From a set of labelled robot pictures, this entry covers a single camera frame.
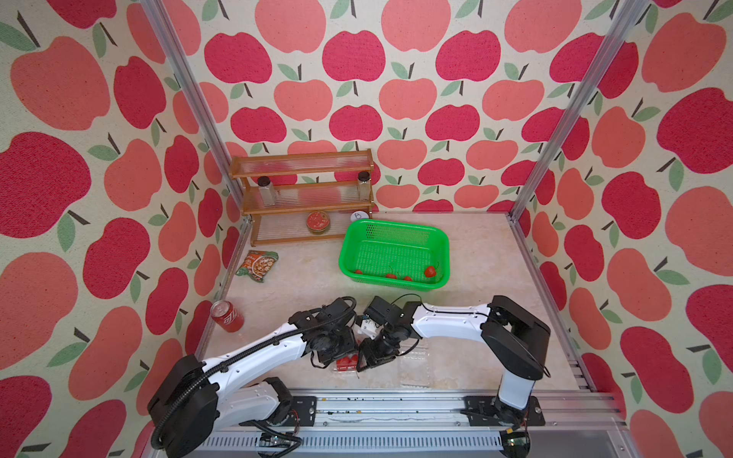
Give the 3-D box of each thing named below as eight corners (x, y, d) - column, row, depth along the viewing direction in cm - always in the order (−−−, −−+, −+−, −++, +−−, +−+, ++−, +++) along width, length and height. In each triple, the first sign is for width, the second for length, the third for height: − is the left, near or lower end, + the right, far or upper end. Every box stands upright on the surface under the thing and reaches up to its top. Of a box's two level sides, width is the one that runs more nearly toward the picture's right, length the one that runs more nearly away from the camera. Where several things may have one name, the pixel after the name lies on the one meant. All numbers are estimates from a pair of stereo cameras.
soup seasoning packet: (237, 275, 104) (234, 271, 102) (254, 251, 111) (251, 246, 109) (263, 282, 102) (261, 278, 100) (278, 257, 110) (276, 253, 107)
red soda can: (221, 334, 90) (205, 319, 81) (227, 316, 94) (213, 300, 85) (240, 334, 90) (227, 319, 81) (246, 316, 94) (233, 300, 85)
